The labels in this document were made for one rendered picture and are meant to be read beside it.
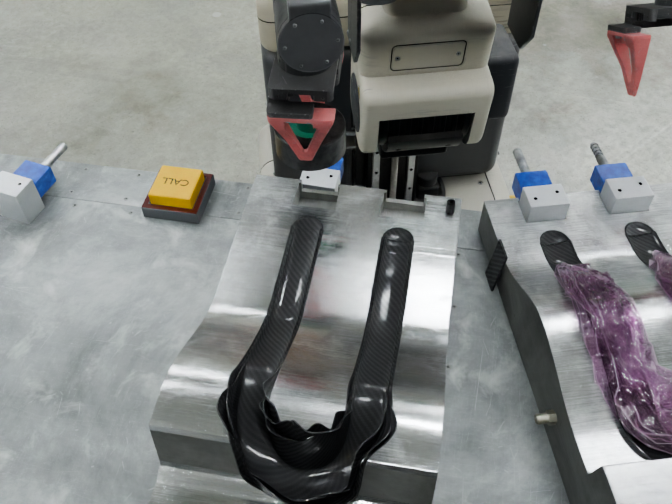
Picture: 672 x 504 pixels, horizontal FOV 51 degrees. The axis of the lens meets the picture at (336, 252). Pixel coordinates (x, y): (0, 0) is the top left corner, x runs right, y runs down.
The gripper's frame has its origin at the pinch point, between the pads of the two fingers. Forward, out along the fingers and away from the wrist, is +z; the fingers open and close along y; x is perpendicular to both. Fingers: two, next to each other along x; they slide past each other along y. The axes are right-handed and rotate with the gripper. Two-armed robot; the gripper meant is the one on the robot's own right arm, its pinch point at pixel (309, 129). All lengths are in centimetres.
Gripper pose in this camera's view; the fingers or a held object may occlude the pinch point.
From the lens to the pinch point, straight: 80.4
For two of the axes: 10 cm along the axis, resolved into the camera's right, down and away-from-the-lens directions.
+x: 10.0, 0.6, -0.7
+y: -0.9, 7.6, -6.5
